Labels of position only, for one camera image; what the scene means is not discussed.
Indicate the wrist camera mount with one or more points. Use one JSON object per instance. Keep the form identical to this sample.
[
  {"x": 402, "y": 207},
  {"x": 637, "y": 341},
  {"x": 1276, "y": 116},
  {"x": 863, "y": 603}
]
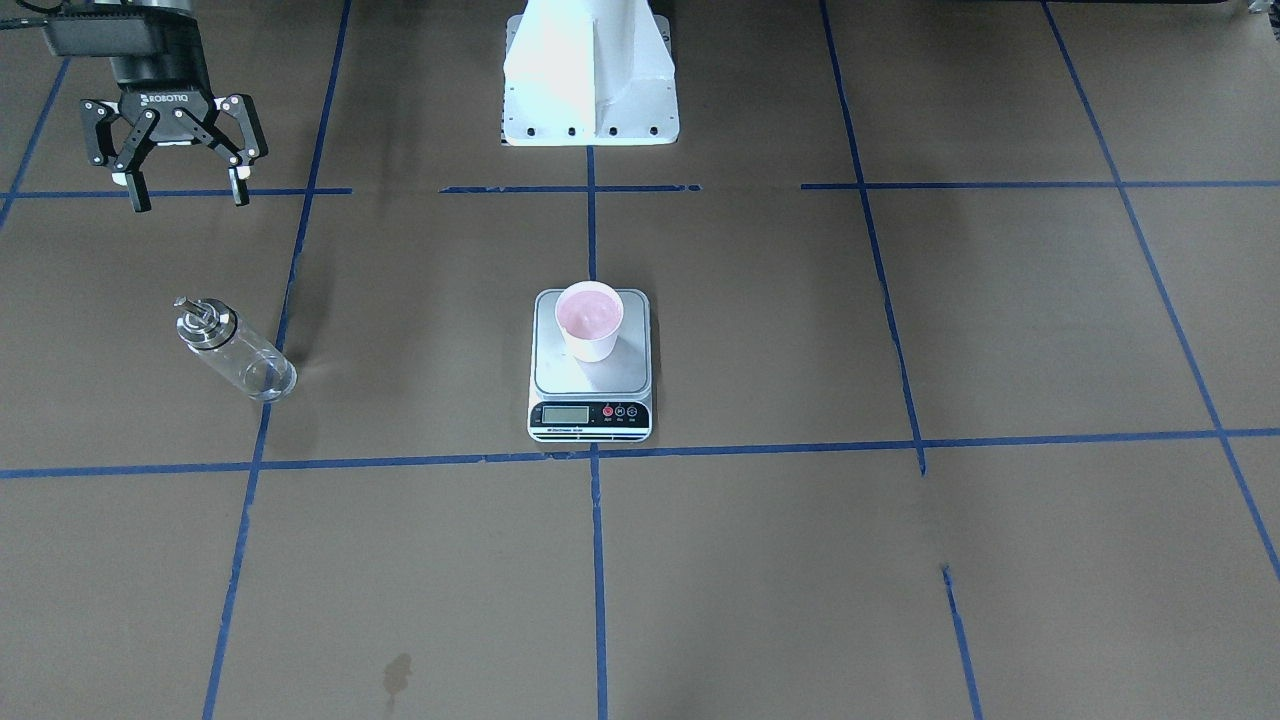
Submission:
[{"x": 121, "y": 30}]

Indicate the digital kitchen scale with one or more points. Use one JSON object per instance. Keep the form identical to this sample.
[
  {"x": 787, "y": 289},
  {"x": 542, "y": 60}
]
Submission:
[{"x": 606, "y": 400}]

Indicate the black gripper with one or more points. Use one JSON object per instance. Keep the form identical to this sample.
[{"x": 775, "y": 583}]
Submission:
[{"x": 170, "y": 92}]

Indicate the glass sauce dispenser bottle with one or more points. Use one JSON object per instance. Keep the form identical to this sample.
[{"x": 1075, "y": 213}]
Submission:
[{"x": 215, "y": 333}]

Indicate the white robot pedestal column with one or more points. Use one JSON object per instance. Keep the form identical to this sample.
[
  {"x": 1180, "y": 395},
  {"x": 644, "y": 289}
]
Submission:
[{"x": 590, "y": 73}]

